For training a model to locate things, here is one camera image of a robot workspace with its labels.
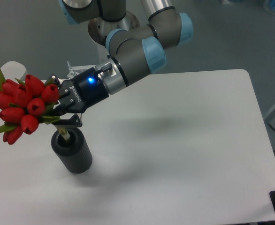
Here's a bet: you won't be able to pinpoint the red tulip bouquet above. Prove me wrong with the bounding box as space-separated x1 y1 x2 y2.
0 69 60 145

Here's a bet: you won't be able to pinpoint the white robot pedestal with base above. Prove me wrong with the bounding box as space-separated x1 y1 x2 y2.
66 11 140 79

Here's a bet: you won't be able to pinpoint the white chair back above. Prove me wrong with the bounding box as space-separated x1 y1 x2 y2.
0 61 28 81

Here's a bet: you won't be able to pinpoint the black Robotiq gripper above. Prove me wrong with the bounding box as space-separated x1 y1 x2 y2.
45 67 109 128

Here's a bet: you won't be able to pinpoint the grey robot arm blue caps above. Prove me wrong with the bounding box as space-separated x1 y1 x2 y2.
45 0 193 128

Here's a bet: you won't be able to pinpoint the dark grey ribbed vase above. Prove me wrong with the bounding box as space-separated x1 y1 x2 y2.
51 128 92 174

